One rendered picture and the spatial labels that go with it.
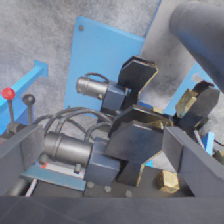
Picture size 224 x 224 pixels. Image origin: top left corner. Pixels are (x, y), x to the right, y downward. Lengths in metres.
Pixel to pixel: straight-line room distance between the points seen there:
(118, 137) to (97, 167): 0.14
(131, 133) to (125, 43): 0.88
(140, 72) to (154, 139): 0.47
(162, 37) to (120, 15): 0.35
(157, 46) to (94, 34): 0.46
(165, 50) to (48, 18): 0.91
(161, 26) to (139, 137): 0.88
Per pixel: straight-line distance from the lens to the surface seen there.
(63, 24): 1.44
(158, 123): 0.52
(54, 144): 0.61
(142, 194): 0.73
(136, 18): 1.33
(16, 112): 1.80
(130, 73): 0.87
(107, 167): 0.56
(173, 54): 1.27
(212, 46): 0.59
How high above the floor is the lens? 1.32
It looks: 51 degrees down
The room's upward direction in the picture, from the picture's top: 170 degrees counter-clockwise
